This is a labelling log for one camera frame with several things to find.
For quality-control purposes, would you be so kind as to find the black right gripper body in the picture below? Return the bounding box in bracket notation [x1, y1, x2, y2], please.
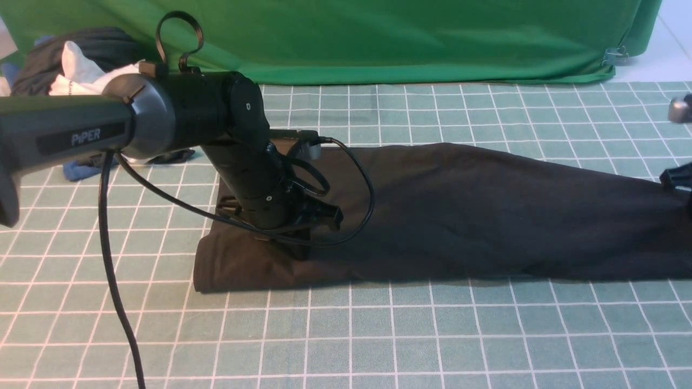
[660, 162, 691, 192]

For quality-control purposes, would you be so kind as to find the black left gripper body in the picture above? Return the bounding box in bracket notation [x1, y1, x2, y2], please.
[216, 195, 344, 261]

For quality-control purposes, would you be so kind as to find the dark gray long-sleeved shirt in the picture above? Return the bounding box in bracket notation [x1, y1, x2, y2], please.
[193, 143, 691, 293]

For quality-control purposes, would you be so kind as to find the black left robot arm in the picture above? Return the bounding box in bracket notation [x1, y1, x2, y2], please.
[2, 72, 343, 247]

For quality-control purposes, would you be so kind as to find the white crumpled shirt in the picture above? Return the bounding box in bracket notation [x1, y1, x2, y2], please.
[36, 41, 143, 163]

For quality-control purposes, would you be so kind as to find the metal binder clip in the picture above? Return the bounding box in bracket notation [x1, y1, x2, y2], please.
[601, 46, 630, 67]

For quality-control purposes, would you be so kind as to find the green backdrop cloth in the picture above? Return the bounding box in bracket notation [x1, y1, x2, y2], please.
[2, 1, 661, 85]

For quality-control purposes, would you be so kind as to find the green grid cutting mat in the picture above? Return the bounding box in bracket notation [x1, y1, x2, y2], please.
[1, 81, 691, 388]

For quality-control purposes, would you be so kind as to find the dark gray crumpled garment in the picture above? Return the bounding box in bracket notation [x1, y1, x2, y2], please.
[11, 27, 196, 167]

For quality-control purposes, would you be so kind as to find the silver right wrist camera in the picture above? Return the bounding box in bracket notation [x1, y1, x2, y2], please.
[667, 93, 692, 124]

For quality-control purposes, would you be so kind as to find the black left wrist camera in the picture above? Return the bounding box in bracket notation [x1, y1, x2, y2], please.
[269, 129, 324, 162]

